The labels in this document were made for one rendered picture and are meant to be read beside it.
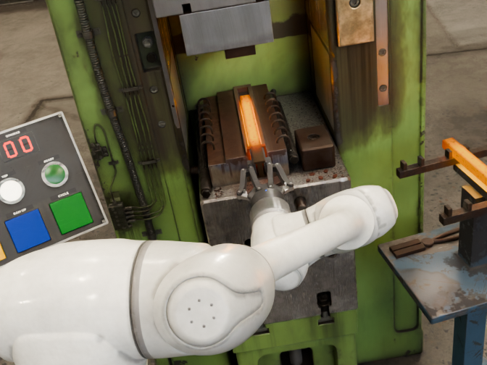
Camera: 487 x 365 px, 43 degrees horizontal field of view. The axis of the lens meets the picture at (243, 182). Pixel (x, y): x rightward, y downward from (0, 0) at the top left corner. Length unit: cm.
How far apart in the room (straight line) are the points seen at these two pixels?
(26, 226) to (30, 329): 76
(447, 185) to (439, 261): 154
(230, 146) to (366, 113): 38
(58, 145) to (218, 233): 45
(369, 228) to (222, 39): 55
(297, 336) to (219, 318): 128
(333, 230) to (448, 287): 64
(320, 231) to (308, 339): 92
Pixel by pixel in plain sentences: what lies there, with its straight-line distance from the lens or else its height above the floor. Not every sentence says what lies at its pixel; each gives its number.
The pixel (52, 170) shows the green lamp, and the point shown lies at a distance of 147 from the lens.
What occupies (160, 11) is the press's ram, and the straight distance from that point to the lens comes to 141.
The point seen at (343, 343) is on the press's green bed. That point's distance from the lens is 195.
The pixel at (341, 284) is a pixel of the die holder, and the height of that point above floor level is 57.
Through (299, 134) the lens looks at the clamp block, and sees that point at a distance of 165.
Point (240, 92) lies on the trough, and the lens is 192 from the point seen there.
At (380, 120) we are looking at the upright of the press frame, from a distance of 175.
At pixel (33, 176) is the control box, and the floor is 110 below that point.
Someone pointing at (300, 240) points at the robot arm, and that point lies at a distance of 97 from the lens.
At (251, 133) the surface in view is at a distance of 161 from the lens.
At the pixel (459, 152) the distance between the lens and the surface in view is 160.
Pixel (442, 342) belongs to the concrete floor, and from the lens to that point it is 241.
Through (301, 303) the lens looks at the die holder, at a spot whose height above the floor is 53.
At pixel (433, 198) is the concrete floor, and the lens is 311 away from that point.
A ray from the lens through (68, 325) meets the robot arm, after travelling 69.
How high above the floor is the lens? 176
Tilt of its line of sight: 32 degrees down
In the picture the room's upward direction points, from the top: 9 degrees counter-clockwise
